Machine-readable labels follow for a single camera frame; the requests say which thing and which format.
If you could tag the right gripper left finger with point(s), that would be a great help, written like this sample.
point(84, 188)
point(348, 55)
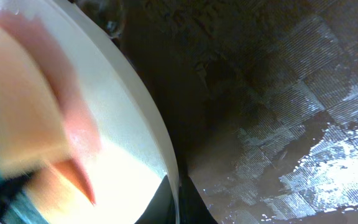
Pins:
point(161, 209)

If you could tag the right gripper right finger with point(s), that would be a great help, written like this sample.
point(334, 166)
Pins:
point(192, 208)

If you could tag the white plate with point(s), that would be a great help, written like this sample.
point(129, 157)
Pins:
point(136, 151)

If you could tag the green yellow sponge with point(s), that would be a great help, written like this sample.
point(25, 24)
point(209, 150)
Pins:
point(48, 136)

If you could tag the large brown serving tray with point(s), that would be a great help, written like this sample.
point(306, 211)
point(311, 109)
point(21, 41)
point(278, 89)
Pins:
point(260, 99)

